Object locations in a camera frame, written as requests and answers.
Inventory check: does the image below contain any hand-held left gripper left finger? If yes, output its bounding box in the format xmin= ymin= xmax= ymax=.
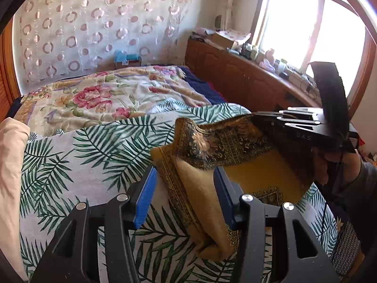
xmin=31 ymin=166 xmax=158 ymax=283

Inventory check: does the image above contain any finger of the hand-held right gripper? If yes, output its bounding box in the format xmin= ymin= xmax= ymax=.
xmin=278 ymin=107 xmax=322 ymax=118
xmin=252 ymin=112 xmax=324 ymax=134

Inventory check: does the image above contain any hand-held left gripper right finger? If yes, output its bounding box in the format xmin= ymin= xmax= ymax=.
xmin=213 ymin=167 xmax=339 ymax=283

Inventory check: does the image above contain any golden patterned garment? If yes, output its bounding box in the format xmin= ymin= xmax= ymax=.
xmin=151 ymin=113 xmax=314 ymax=262

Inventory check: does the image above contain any person's right forearm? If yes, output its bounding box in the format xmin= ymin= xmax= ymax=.
xmin=330 ymin=153 xmax=377 ymax=213

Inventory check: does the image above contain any person's right hand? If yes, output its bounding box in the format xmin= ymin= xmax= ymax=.
xmin=313 ymin=147 xmax=344 ymax=185

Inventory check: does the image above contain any row of small jars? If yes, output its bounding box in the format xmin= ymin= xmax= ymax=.
xmin=233 ymin=43 xmax=319 ymax=92

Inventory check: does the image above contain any palm leaf print blanket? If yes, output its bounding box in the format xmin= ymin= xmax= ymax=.
xmin=19 ymin=103 xmax=339 ymax=283

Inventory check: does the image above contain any wooden cabinet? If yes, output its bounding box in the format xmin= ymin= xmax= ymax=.
xmin=185 ymin=37 xmax=324 ymax=114

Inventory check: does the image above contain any window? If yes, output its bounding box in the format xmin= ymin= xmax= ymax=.
xmin=250 ymin=0 xmax=377 ymax=115

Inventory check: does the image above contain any navy blue bed sheet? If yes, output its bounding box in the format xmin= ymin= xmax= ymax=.
xmin=177 ymin=66 xmax=227 ymax=105

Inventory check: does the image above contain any pink dotted cloth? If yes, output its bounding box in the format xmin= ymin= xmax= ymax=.
xmin=218 ymin=29 xmax=251 ymax=43

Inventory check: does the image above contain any cardboard box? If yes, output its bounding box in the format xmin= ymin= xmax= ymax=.
xmin=212 ymin=32 xmax=239 ymax=50

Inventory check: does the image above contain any floral print blanket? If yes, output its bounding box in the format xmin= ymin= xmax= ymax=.
xmin=15 ymin=65 xmax=213 ymax=137

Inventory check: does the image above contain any person's dotted dark clothing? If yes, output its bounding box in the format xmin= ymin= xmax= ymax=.
xmin=330 ymin=221 xmax=361 ymax=276

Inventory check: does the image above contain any cream pillow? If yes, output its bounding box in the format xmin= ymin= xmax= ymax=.
xmin=0 ymin=117 xmax=31 ymax=280

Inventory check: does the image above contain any blue object on box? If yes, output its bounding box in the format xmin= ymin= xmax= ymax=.
xmin=113 ymin=50 xmax=142 ymax=68

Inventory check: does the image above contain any sheer circle pattern curtain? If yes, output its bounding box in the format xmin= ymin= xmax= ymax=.
xmin=13 ymin=0 xmax=193 ymax=83

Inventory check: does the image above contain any wooden headboard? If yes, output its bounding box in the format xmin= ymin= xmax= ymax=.
xmin=0 ymin=18 xmax=22 ymax=115

